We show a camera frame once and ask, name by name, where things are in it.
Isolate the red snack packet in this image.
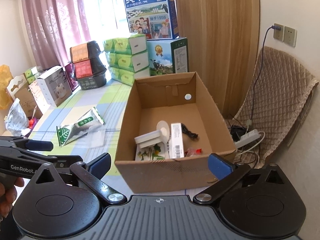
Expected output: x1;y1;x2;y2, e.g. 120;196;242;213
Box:
184;148;202;157

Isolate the black instant noodle bowl stack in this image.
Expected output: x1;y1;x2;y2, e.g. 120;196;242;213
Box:
70;41;107;90

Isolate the brown hanging cardboard box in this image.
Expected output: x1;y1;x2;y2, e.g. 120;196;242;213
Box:
6;74;42;119

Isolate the green tissue pack middle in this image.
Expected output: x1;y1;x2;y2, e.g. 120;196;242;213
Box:
105;51;149;72

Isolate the long white dinosaur medicine box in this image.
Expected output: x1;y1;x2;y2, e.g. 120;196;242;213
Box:
135;142;169;161

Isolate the blue milk carton box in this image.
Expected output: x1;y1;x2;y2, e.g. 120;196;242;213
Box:
124;0;179;40

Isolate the black usb cable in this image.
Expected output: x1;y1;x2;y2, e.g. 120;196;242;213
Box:
180;122;200;140

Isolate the person left hand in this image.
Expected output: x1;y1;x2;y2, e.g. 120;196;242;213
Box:
0;177;24;218

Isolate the green tissue pack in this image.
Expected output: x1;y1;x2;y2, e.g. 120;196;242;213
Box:
103;33;147;55
108;67;150;86
105;51;149;72

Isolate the purple box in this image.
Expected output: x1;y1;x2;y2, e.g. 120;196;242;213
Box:
64;62;79;91

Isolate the white power strip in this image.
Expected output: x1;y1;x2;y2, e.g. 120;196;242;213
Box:
234;129;260;149

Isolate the crumpled clear plastic bag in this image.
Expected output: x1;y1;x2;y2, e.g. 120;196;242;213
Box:
4;98;30;137

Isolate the green cow milk carton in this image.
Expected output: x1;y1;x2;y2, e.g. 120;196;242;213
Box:
147;37;189;76

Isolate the green tissue pack bottom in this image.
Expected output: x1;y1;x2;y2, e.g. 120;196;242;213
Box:
108;67;150;86

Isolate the pink curtain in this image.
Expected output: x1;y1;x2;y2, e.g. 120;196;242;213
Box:
19;0;118;71

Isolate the clear plastic box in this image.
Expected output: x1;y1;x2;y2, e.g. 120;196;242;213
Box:
88;125;105;148

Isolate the white appliance box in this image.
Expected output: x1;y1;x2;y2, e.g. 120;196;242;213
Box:
29;66;72;107

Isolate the white green medicine box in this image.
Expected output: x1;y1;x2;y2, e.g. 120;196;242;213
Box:
170;123;184;159

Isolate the yellow plastic bag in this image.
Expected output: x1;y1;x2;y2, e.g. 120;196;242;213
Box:
0;64;13;110

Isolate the wall power socket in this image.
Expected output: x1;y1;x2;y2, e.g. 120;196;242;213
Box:
272;23;285;42

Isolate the silver green leaf tea bag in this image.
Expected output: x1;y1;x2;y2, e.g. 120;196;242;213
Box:
56;107;105;147

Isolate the plaid tablecloth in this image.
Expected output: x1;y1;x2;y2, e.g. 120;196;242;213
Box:
27;78;190;198

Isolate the white power adapter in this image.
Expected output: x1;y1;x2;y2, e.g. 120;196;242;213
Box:
135;130;163;149

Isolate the quilted beige chair cushion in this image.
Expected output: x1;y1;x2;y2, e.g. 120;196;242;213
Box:
231;47;319;168

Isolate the white plastic spoon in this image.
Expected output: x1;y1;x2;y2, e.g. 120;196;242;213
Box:
156;120;170;141

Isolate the blue charger cable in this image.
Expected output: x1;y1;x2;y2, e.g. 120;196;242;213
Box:
246;23;282;126

